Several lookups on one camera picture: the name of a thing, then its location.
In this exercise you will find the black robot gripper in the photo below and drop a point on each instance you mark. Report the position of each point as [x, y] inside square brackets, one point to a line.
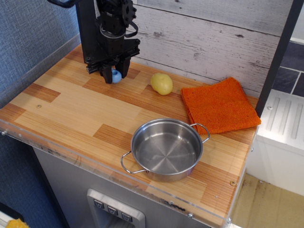
[115, 52]

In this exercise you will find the blue grey toy spoon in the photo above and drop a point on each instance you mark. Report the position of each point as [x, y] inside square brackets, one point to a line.
[116, 76]

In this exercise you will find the stainless steel pot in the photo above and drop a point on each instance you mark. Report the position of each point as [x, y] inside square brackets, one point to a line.
[168, 149]

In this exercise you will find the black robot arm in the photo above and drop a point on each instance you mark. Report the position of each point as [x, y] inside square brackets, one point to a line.
[114, 32]

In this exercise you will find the yellow toy potato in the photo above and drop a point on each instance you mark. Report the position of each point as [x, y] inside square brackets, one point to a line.
[161, 83]

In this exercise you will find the orange folded cloth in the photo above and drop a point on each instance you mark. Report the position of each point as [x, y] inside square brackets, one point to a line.
[222, 107]

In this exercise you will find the grey toy fridge cabinet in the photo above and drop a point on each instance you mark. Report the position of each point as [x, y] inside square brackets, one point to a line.
[90, 201]

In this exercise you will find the yellow object bottom left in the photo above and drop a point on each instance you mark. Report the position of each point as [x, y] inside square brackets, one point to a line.
[16, 223]

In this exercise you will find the white ribbed radiator unit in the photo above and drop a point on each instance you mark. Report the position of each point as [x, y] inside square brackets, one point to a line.
[277, 154]

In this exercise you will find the dark grey left post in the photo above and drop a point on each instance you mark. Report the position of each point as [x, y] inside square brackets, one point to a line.
[86, 16]

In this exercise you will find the dark grey post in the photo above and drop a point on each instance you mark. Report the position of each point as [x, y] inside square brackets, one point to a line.
[86, 16]
[279, 54]

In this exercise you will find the dark grey right post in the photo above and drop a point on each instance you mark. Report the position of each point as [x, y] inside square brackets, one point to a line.
[279, 54]

